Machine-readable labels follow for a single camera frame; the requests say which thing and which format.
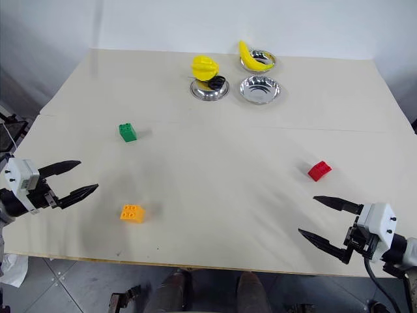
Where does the green toy brick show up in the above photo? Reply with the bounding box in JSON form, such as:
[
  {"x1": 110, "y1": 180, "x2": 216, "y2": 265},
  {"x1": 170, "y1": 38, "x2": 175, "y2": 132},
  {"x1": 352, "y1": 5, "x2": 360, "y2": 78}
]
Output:
[{"x1": 117, "y1": 122, "x2": 138, "y2": 143}]

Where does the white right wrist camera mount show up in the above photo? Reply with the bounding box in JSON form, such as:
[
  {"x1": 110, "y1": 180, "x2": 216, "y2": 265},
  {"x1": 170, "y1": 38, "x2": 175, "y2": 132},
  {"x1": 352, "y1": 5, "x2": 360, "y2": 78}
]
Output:
[{"x1": 356, "y1": 202, "x2": 397, "y2": 263}]

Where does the small black clip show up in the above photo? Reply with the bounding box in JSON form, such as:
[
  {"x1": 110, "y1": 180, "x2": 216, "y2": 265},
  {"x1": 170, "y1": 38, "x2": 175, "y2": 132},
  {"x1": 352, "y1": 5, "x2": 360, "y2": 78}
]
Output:
[{"x1": 208, "y1": 75, "x2": 227, "y2": 90}]

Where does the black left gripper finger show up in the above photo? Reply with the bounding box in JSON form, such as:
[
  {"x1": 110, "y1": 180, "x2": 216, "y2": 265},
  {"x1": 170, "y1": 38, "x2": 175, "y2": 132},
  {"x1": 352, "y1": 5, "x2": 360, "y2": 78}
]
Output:
[
  {"x1": 38, "y1": 160, "x2": 82, "y2": 180},
  {"x1": 55, "y1": 183, "x2": 100, "y2": 210}
]

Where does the orange toy brick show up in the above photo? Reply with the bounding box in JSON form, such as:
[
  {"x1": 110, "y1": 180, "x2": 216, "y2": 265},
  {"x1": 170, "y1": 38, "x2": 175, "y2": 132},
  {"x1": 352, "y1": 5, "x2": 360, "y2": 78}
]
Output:
[{"x1": 119, "y1": 203, "x2": 146, "y2": 225}]

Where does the white plastic bag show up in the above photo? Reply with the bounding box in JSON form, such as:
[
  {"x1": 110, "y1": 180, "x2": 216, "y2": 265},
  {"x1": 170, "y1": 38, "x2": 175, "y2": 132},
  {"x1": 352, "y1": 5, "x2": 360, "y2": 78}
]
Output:
[{"x1": 0, "y1": 253, "x2": 29, "y2": 288}]

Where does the yellow toy star fruit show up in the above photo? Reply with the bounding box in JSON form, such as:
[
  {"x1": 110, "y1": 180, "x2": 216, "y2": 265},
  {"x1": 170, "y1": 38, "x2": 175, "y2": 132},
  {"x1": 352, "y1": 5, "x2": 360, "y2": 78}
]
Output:
[{"x1": 190, "y1": 55, "x2": 220, "y2": 82}]

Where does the black metal frame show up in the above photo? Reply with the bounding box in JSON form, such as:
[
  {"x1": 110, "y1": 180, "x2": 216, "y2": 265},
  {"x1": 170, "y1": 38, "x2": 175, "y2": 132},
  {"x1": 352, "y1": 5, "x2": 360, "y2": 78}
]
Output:
[{"x1": 0, "y1": 106, "x2": 29, "y2": 156}]

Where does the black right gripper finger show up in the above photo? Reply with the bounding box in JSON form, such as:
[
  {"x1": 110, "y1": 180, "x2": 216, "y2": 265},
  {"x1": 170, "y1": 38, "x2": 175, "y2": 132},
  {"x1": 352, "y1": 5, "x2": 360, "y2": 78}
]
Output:
[
  {"x1": 298, "y1": 228, "x2": 352, "y2": 265},
  {"x1": 313, "y1": 195, "x2": 364, "y2": 215}
]

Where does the rusty brown metal bracket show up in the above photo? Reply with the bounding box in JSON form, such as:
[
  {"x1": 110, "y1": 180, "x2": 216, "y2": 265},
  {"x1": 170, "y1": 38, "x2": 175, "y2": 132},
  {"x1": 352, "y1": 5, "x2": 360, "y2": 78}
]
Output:
[{"x1": 108, "y1": 284, "x2": 143, "y2": 313}]

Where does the steel bowl with black clip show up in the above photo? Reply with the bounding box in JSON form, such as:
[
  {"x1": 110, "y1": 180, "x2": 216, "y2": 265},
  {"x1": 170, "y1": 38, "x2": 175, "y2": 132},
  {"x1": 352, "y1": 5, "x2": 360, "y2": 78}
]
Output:
[{"x1": 189, "y1": 76, "x2": 231, "y2": 102}]

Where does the yellow toy banana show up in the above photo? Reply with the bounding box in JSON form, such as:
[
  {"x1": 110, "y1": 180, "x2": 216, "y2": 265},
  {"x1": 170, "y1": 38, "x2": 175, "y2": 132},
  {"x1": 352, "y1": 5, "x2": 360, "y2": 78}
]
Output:
[{"x1": 238, "y1": 40, "x2": 274, "y2": 72}]

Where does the empty shiny steel bowl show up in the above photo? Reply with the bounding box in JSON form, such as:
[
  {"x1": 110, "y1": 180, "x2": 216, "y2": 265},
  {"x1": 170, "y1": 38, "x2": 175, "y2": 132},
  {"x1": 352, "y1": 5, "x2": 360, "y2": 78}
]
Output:
[{"x1": 239, "y1": 75, "x2": 282, "y2": 105}]

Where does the dark rounded shape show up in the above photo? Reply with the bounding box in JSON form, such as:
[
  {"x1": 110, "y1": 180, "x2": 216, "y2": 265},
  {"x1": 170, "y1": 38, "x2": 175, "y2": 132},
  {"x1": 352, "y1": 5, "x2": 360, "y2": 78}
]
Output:
[
  {"x1": 152, "y1": 269, "x2": 194, "y2": 313},
  {"x1": 235, "y1": 270, "x2": 272, "y2": 313}
]

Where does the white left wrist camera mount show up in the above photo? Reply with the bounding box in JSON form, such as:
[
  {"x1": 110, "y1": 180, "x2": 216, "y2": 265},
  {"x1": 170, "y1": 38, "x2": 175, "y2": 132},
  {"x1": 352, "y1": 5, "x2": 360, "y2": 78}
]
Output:
[{"x1": 1, "y1": 157, "x2": 40, "y2": 215}]

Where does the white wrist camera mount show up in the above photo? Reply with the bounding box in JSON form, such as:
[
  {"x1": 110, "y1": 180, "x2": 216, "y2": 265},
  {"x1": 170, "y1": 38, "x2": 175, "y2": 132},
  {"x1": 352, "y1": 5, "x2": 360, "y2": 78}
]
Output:
[
  {"x1": 1, "y1": 157, "x2": 40, "y2": 215},
  {"x1": 356, "y1": 202, "x2": 397, "y2": 263}
]

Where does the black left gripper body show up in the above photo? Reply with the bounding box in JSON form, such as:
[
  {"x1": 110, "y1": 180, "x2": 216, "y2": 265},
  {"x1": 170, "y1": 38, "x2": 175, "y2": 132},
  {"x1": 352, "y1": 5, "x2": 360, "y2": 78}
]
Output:
[{"x1": 27, "y1": 177, "x2": 62, "y2": 215}]

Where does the thin white cable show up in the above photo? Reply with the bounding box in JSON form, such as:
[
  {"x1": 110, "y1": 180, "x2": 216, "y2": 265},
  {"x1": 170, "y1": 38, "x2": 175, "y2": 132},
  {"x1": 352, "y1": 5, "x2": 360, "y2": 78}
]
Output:
[{"x1": 0, "y1": 121, "x2": 18, "y2": 156}]

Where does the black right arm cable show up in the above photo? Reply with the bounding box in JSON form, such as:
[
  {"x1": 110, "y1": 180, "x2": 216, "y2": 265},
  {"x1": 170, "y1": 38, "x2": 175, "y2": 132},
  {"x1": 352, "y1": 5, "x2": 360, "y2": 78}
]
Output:
[{"x1": 362, "y1": 252, "x2": 403, "y2": 313}]

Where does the red toy brick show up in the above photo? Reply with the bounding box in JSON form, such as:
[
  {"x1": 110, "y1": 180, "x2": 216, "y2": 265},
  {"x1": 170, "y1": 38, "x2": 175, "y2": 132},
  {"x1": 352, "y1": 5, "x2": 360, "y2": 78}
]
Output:
[{"x1": 307, "y1": 160, "x2": 334, "y2": 182}]

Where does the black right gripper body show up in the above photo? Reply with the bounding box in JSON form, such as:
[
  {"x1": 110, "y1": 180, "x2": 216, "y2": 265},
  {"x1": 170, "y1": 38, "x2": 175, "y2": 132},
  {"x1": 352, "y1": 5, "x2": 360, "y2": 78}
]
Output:
[{"x1": 342, "y1": 224, "x2": 379, "y2": 259}]

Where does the steel bowl with banana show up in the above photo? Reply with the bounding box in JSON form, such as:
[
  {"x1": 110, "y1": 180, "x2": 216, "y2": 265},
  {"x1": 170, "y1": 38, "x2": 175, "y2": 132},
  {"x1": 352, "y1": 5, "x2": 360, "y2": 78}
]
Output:
[{"x1": 240, "y1": 48, "x2": 278, "y2": 72}]

